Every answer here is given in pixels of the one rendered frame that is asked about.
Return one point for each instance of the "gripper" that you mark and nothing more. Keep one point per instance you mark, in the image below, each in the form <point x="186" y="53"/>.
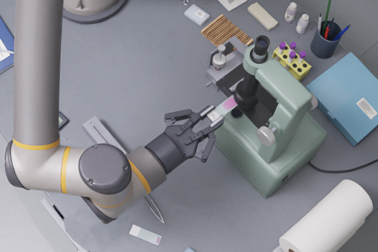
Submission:
<point x="165" y="151"/>

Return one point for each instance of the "stained glass slide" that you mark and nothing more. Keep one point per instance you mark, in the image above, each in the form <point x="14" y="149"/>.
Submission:
<point x="227" y="104"/>

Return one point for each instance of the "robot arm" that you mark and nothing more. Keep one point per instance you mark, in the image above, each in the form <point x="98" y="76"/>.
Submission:
<point x="37" y="57"/>

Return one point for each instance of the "black and grey microscope stage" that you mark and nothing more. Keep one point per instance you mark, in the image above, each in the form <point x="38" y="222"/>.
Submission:
<point x="228" y="79"/>

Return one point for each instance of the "black microscope objective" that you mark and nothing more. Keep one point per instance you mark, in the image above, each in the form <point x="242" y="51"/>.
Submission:
<point x="246" y="92"/>

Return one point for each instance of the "white stage knob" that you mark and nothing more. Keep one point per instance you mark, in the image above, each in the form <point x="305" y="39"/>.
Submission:
<point x="219" y="60"/>

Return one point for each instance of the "green microscope body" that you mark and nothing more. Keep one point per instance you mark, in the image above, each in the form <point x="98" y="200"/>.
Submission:
<point x="283" y="92"/>

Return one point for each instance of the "wooden slide rack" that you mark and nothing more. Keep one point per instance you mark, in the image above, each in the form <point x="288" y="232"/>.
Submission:
<point x="220" y="29"/>

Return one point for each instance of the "black microscope eyepiece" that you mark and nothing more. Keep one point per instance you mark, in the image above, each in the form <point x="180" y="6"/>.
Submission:
<point x="261" y="46"/>

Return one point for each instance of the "glass slide with pink end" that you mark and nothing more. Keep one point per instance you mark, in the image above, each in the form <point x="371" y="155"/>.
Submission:
<point x="144" y="234"/>

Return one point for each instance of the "yellow tube rack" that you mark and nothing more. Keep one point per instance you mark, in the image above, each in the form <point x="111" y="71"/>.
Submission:
<point x="298" y="67"/>

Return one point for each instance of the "grey focus knob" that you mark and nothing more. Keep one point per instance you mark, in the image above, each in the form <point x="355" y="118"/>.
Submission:
<point x="314" y="103"/>
<point x="265" y="136"/>

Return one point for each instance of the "steel tweezers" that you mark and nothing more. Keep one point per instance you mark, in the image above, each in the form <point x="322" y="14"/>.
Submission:
<point x="155" y="209"/>

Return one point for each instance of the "grey metal plate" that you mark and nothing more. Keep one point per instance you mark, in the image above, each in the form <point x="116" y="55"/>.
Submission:
<point x="100" y="132"/>

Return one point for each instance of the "white labelled box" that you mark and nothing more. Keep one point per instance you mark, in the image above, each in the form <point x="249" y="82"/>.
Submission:
<point x="196" y="13"/>

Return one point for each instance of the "purple capped tube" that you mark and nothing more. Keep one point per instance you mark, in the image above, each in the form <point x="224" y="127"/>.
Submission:
<point x="292" y="55"/>
<point x="292" y="46"/>
<point x="302" y="55"/>
<point x="283" y="46"/>

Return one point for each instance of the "small dark square tile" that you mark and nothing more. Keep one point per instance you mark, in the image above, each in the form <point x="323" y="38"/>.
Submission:
<point x="63" y="120"/>

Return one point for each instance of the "cream rectangular block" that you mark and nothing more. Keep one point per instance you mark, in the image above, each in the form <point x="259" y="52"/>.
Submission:
<point x="262" y="16"/>

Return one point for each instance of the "white plastic bottle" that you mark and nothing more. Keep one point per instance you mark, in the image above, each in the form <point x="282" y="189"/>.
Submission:
<point x="290" y="13"/>
<point x="302" y="24"/>

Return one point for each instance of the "light blue box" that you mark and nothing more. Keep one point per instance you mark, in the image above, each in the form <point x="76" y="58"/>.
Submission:
<point x="342" y="92"/>

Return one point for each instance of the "dark blue pen cup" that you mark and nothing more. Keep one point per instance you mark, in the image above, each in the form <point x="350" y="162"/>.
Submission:
<point x="323" y="47"/>

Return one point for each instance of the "white paper towel roll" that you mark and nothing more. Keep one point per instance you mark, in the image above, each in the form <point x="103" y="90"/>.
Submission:
<point x="327" y="216"/>

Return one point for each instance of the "red pen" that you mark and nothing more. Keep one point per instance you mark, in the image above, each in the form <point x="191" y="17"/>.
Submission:
<point x="327" y="32"/>

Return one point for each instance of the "white pen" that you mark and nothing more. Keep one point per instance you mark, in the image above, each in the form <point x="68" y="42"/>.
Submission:
<point x="320" y="22"/>
<point x="7" y="51"/>

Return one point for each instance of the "black pen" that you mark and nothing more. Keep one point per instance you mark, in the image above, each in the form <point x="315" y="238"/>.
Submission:
<point x="331" y="23"/>

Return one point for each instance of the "blue pen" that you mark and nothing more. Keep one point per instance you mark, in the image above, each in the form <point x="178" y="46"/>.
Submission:
<point x="342" y="31"/>

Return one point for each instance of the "green pencil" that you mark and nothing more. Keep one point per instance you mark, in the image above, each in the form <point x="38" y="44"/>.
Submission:
<point x="328" y="10"/>

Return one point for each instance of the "blue clipboard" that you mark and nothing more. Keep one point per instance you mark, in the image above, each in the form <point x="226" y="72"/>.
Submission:
<point x="6" y="57"/>

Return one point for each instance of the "dark grey round base plate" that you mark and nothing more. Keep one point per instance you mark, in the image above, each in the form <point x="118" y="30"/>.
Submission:
<point x="118" y="10"/>

